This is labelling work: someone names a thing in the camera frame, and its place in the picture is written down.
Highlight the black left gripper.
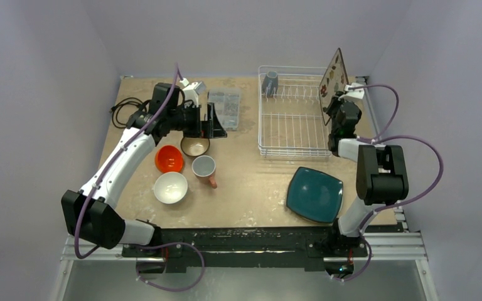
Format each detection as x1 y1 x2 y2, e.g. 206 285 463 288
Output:
168 102 226 139

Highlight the square floral plate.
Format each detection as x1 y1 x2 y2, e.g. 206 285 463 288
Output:
318 48 349 125

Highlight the grey printed mug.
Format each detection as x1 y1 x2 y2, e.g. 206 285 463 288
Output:
261 70 279 98

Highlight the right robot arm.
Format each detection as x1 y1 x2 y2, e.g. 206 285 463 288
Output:
323 92 409 255

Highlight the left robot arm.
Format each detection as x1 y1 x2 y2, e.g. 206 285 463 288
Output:
61 79 227 256

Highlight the brown rimmed beige bowl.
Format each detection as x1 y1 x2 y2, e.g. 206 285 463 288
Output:
180 137 210 157

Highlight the clear plastic screw box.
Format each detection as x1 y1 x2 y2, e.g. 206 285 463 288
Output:
208 87 242 131

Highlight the pink flowered mug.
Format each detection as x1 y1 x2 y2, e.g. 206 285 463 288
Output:
191 155 218 189

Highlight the orange bowl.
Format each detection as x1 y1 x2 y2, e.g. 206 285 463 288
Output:
154 145 185 173

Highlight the white bowl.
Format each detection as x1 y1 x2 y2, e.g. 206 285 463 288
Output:
154 172 188 204

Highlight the teal square plate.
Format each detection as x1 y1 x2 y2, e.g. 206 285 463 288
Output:
286 167 344 223

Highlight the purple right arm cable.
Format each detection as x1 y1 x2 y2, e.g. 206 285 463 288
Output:
332 83 445 283

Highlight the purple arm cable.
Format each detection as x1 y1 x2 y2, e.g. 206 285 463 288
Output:
73 62 205 293
332 83 445 283

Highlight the white wire dish rack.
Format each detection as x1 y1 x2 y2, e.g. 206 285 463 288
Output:
257 65 331 158

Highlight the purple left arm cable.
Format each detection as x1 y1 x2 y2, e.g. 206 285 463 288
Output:
73 62 205 293

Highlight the black coiled cable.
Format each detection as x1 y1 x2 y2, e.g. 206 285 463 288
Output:
110 97 151 130

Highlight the black table edge rail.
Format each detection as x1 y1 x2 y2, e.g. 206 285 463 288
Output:
60 226 429 275

